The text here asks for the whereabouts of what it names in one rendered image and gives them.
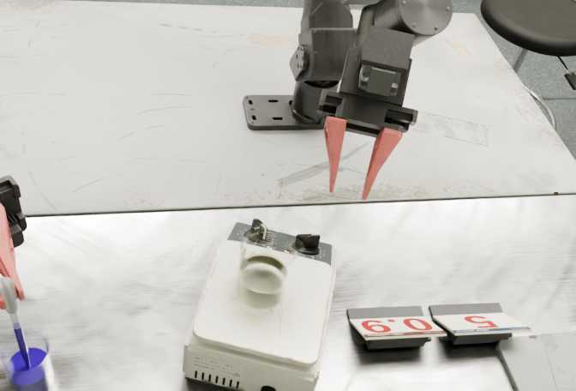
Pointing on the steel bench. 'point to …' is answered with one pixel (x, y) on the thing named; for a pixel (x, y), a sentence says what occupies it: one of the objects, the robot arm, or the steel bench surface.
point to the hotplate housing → (249, 376)
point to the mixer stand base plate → (540, 361)
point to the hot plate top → (233, 327)
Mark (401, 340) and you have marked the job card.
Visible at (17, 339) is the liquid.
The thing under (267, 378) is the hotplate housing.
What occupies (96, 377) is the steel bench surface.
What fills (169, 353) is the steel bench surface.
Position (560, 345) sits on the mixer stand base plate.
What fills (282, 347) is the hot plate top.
